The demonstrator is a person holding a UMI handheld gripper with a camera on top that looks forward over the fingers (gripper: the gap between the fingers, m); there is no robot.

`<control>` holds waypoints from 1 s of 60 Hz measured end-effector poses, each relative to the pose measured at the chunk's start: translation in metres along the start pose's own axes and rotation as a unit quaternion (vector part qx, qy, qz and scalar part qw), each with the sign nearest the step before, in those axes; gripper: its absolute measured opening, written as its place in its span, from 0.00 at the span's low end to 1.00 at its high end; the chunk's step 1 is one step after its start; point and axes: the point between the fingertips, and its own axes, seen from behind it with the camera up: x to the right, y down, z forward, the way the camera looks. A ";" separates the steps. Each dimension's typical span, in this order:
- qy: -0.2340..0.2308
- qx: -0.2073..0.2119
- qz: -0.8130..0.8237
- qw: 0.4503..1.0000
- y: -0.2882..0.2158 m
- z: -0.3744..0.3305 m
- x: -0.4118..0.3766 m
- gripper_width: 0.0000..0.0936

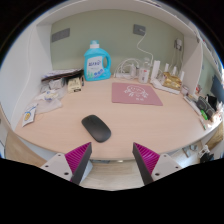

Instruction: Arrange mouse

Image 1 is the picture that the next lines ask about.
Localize pink printed mouse pad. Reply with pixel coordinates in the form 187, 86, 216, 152
111, 82, 164, 107

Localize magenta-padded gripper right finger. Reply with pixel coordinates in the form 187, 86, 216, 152
132, 142, 183, 186

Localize white cable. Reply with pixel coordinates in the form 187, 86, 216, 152
136, 29, 155, 64

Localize white sachet with yellow print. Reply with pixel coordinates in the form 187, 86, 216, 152
21, 103, 38, 128

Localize grey wall socket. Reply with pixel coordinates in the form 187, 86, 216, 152
132, 23, 147, 37

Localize small round jar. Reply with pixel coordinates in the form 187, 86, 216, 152
180, 84, 190, 97

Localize white power strip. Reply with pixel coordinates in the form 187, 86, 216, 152
114, 72, 139, 80

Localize dark grey pouch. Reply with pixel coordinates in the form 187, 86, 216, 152
195, 95, 214, 121

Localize grey blank wall plate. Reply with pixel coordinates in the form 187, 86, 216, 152
51, 27, 71, 43

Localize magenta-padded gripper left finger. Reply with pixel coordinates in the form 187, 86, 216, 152
40, 142, 93, 186

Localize black monitor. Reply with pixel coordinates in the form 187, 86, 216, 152
209, 74, 224, 104

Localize white wall adapter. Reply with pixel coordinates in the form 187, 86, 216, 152
174, 38, 184, 52

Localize black computer mouse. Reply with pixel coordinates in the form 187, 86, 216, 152
81, 114, 112, 144

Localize white flat remote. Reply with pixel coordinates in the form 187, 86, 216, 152
183, 94, 203, 116

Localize blue detergent bottle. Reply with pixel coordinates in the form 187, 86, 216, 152
83, 40, 112, 82

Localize clear plastic bags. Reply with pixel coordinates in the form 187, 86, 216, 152
33, 87, 64, 114

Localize white wall shelf unit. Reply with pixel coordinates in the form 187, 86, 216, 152
33, 0, 224, 98

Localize gold foil package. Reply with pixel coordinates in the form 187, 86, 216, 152
162, 71, 183, 91

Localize small cream carton box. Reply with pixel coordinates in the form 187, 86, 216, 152
67, 76, 83, 94

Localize stack of books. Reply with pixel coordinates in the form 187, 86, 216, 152
41, 68, 84, 83

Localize white antenna router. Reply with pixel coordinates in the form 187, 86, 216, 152
149, 59, 186, 95

